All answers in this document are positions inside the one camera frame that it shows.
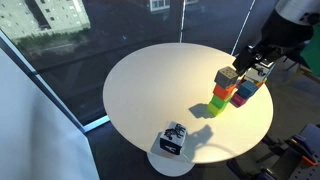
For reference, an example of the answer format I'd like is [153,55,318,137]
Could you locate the magenta building block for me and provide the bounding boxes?
[230,92,248,109]

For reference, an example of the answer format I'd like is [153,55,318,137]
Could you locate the dark green building block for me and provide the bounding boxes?
[210,94,231,110]

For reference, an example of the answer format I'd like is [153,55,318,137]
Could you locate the red orange flat block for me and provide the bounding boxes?
[238,75,268,89]

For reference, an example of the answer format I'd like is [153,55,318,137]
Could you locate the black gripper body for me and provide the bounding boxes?
[244,43,285,70]

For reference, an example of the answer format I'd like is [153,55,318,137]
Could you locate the window frame bar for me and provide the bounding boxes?
[0,29,112,134]

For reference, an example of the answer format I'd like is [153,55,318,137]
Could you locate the dark chair with wooden legs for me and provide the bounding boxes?
[282,54,320,84]

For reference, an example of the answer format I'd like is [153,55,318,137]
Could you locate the blue clamp with orange tip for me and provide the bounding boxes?
[287,133,318,168]

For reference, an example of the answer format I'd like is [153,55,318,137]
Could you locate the white partition board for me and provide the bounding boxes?
[0,46,101,180]

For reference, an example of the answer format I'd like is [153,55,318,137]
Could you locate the perforated gray metal board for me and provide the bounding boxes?
[287,123,320,180]

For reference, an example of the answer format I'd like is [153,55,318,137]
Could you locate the orange building block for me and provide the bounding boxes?
[212,83,237,101]

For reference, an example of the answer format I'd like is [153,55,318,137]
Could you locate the black stand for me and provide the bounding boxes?
[255,134,292,164]

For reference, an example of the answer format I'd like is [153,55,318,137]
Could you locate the green sheet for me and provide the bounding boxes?
[299,22,320,77]

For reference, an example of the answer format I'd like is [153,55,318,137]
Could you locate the gray building block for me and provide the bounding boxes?
[214,65,240,89]

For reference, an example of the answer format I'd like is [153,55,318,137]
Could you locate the blue building block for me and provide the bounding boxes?
[237,80,260,100]

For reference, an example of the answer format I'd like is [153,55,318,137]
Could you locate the white table pedestal base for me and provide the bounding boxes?
[146,151,196,178]

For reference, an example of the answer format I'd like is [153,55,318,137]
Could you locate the lime green building block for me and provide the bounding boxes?
[206,101,226,118]

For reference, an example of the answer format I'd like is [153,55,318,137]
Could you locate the black white printed cube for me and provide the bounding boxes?
[159,120,189,156]

